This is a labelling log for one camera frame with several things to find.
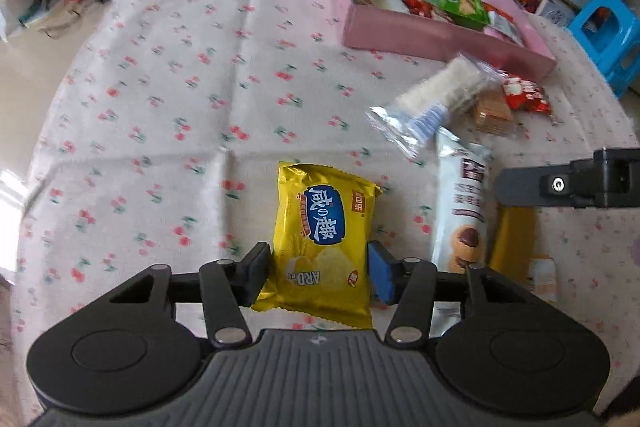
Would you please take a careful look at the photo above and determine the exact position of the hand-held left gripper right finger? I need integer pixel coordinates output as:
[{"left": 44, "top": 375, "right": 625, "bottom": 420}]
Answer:
[{"left": 367, "top": 242, "right": 539, "bottom": 350}]

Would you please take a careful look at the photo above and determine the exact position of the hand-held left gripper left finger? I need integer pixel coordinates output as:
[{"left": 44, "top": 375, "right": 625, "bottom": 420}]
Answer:
[{"left": 101, "top": 241, "right": 273, "bottom": 349}]

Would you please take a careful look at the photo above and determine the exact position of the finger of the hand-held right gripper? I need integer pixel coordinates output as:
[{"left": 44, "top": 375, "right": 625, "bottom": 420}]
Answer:
[{"left": 496, "top": 162, "right": 577, "bottom": 208}]

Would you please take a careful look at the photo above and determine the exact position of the gold brown packet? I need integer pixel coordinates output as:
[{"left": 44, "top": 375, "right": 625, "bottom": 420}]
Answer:
[{"left": 489, "top": 206, "right": 557, "bottom": 304}]

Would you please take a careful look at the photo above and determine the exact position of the long white cookie packet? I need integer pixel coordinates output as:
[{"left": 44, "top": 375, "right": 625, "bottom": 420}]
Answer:
[{"left": 431, "top": 126, "right": 494, "bottom": 338}]

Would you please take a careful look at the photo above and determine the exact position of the clear brown wafer packet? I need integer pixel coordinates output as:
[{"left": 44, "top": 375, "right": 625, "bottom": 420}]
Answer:
[{"left": 472, "top": 84, "right": 515, "bottom": 134}]

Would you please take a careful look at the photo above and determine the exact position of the yellow snack packet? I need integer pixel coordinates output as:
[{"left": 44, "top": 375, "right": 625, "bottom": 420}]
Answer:
[{"left": 251, "top": 162, "right": 383, "bottom": 330}]

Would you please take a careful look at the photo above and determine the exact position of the red and white packet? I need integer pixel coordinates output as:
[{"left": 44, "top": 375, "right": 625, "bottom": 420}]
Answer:
[{"left": 499, "top": 74, "right": 552, "bottom": 116}]

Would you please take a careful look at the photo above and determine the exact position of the clear packet with blue print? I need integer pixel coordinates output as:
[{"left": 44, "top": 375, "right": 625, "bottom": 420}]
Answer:
[{"left": 366, "top": 54, "right": 497, "bottom": 159}]

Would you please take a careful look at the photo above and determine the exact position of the orange packet with white back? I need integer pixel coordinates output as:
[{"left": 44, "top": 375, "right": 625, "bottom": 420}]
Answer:
[{"left": 482, "top": 9, "right": 526, "bottom": 48}]

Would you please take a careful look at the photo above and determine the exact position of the pink cardboard box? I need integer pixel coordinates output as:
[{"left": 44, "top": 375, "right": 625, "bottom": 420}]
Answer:
[{"left": 325, "top": 0, "right": 558, "bottom": 80}]

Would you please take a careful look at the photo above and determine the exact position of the red chocolate packet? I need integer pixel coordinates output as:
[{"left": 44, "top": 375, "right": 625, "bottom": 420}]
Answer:
[{"left": 402, "top": 0, "right": 453, "bottom": 24}]

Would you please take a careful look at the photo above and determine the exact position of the blue plastic stool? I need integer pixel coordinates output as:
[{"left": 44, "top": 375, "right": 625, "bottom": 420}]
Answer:
[{"left": 567, "top": 0, "right": 640, "bottom": 98}]

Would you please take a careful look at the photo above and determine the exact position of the white printed carton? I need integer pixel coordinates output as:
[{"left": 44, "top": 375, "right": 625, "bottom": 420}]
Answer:
[{"left": 510, "top": 0, "right": 576, "bottom": 26}]

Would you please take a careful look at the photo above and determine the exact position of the cherry print tablecloth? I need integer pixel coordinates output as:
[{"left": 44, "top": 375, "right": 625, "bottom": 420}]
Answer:
[{"left": 10, "top": 0, "right": 640, "bottom": 427}]

